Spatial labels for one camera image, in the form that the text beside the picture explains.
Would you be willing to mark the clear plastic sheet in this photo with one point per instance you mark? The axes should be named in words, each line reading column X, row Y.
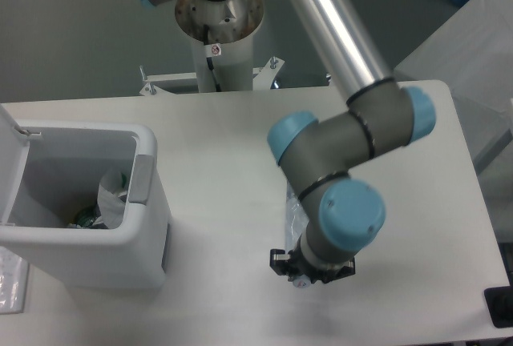
column 14, row 277

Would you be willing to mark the white metal base frame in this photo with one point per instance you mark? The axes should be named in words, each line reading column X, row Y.
column 273, row 75

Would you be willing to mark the white trash can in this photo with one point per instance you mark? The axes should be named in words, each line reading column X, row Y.
column 83, row 201

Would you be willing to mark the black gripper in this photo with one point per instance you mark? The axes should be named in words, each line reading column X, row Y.
column 294, row 265

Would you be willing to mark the green wrapper in bin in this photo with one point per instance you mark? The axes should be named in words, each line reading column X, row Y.
column 84, row 218

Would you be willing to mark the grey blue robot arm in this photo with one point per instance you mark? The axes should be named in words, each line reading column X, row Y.
column 344, row 214

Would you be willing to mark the white side cabinet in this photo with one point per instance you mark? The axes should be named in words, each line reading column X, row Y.
column 472, row 54

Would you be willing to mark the black device at edge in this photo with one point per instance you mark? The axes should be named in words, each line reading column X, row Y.
column 499, row 303

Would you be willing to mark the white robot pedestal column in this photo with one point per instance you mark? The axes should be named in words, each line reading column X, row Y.
column 221, row 36

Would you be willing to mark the clear crushed plastic bottle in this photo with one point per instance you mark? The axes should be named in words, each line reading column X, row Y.
column 295, row 223

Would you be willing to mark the white plastic wrapper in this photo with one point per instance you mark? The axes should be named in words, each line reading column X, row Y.
column 111, row 199

